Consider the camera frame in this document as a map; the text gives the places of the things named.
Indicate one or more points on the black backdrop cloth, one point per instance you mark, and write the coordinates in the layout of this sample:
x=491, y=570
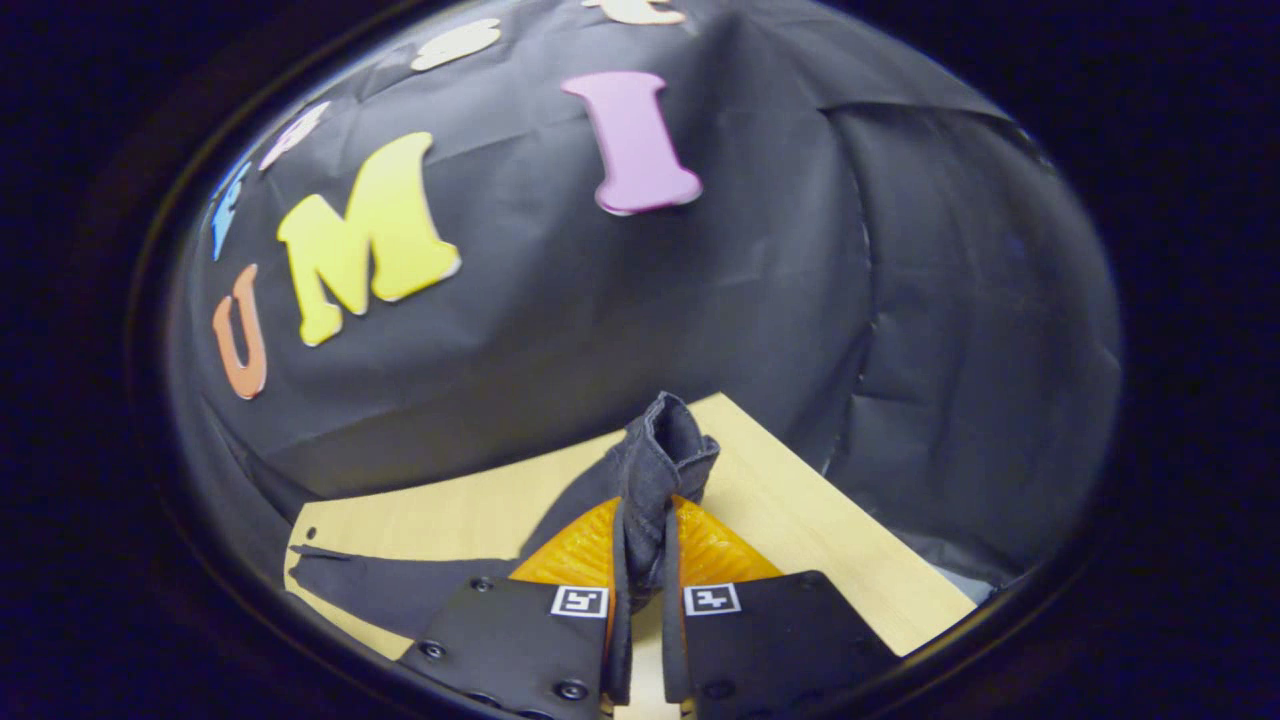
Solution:
x=640, y=300

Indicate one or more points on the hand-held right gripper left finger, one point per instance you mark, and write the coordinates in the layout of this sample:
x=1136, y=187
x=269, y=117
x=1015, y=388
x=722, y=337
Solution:
x=500, y=640

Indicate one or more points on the dark jeans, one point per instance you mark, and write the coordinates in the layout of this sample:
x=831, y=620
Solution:
x=660, y=450

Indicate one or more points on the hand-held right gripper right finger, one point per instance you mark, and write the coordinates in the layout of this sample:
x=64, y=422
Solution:
x=770, y=640

